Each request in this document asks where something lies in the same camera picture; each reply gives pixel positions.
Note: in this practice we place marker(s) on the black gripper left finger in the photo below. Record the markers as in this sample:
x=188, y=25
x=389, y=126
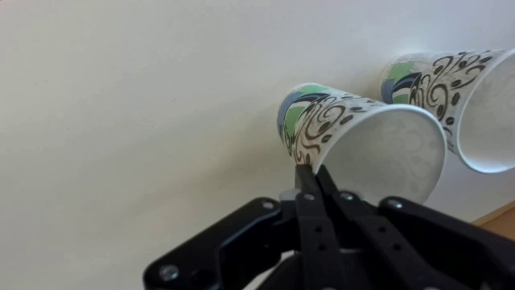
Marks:
x=315, y=242

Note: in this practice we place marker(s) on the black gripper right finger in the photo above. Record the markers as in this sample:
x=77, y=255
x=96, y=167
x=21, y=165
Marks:
x=418, y=242

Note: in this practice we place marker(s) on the patterned paper cup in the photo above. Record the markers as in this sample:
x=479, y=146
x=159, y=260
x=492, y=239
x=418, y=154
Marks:
x=471, y=107
x=375, y=146

